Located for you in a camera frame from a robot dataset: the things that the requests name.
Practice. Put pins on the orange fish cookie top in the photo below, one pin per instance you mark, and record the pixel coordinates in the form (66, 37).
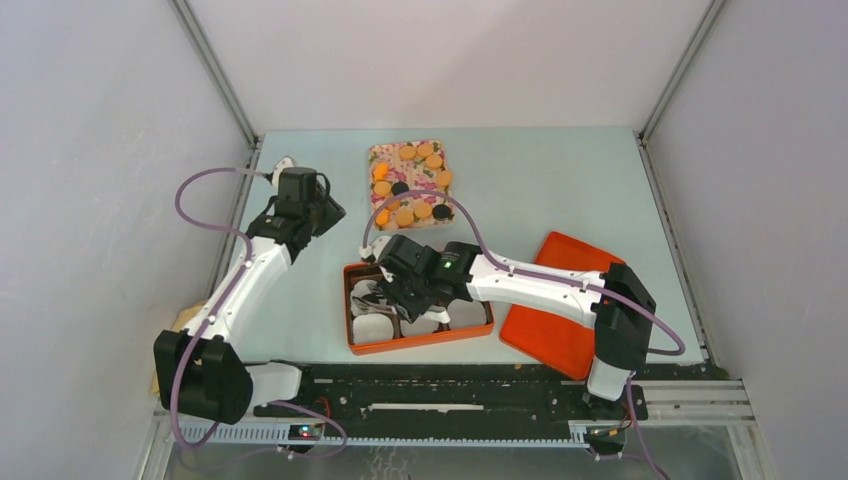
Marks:
(379, 171)

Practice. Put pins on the orange tin box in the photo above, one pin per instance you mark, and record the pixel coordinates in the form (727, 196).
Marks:
(353, 273)

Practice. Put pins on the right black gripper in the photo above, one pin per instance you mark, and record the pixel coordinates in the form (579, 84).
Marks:
(413, 312)

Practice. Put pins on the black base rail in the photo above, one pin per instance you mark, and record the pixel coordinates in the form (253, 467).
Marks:
(488, 402)

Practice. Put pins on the white paper cup front-left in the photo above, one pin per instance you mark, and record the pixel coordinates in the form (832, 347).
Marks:
(372, 328)

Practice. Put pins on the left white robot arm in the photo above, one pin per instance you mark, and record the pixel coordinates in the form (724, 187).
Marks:
(198, 368)

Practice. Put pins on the orange tin lid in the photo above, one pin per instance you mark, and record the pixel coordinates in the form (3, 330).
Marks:
(552, 340)

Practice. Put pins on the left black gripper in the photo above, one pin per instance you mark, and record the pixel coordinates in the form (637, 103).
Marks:
(333, 211)

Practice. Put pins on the tan cloth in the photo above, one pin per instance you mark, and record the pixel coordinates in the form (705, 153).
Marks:
(178, 324)

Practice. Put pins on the black cookie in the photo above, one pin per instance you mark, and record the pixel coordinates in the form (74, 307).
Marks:
(442, 212)
(399, 188)

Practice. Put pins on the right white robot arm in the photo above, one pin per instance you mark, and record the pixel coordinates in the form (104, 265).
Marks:
(614, 304)

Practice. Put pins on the white paper cup front-right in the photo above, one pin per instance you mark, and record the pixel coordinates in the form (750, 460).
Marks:
(467, 314)

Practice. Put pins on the white paper cup front-middle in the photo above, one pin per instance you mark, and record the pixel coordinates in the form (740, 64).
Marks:
(419, 327)

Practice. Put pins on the metal tongs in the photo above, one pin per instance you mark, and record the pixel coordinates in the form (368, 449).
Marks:
(435, 313)

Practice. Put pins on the white paper cup back-left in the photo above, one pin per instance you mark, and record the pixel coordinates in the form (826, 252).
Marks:
(365, 297)

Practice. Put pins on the floral tray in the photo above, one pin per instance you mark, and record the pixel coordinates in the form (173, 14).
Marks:
(420, 179)

